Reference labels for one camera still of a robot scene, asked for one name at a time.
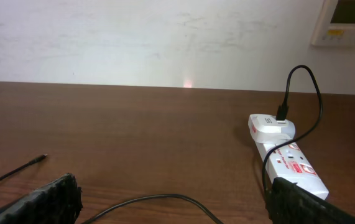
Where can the white USB charger adapter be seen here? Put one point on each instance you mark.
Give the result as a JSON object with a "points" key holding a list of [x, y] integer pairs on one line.
{"points": [[265, 129]]}

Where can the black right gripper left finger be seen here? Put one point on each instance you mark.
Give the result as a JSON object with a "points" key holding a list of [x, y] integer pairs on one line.
{"points": [[59, 201]]}

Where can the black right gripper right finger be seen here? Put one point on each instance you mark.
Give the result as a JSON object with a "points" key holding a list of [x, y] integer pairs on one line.
{"points": [[286, 202]]}

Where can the white wall control panel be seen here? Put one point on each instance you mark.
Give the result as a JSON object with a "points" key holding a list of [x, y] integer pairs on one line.
{"points": [[335, 26]]}

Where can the white power strip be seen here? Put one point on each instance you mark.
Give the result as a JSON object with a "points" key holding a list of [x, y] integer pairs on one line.
{"points": [[290, 163]]}

